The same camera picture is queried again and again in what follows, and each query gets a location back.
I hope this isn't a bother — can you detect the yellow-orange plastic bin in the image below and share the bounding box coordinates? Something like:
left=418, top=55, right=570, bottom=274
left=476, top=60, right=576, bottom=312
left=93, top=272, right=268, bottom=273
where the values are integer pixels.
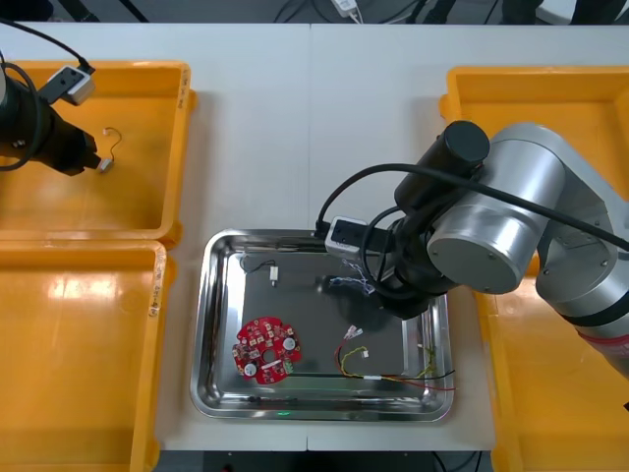
left=471, top=255, right=629, bottom=472
left=0, top=239, right=177, bottom=472
left=438, top=66, right=629, bottom=260
left=0, top=60, right=199, bottom=250

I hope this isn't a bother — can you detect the small metal solenoid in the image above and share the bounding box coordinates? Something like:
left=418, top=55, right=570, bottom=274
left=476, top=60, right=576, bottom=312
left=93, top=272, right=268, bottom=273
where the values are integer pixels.
left=96, top=126, right=124, bottom=175
left=242, top=258, right=282, bottom=289

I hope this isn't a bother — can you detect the blue-white twisted wire harness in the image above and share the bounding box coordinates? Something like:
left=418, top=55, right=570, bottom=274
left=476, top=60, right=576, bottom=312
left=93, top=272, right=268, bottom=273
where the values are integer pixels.
left=327, top=256, right=380, bottom=297

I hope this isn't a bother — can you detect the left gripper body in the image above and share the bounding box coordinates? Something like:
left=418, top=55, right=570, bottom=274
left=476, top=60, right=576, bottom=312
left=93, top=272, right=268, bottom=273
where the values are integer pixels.
left=42, top=110, right=98, bottom=177

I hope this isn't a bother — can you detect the black slanted stand leg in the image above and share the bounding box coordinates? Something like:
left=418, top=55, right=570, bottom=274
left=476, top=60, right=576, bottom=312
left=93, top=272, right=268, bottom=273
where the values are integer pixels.
left=116, top=0, right=150, bottom=24

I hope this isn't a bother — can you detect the round red circuit board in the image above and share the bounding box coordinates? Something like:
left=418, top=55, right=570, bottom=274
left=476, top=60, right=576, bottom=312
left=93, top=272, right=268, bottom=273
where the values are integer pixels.
left=231, top=316, right=304, bottom=386

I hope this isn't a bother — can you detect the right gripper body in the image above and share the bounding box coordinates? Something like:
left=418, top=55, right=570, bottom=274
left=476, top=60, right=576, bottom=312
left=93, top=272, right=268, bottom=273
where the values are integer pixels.
left=376, top=273, right=446, bottom=322

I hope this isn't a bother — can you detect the white power adapter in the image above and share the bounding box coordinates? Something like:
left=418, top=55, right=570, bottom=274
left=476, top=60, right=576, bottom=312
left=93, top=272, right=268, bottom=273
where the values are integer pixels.
left=330, top=0, right=366, bottom=25

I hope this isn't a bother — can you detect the steel tray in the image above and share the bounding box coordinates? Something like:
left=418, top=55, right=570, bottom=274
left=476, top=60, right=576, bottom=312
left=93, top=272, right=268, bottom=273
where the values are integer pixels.
left=189, top=227, right=454, bottom=423

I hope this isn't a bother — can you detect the red yellow black wire harness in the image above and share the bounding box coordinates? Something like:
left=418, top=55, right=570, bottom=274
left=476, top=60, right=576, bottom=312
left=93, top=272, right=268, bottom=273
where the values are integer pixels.
left=333, top=324, right=458, bottom=394

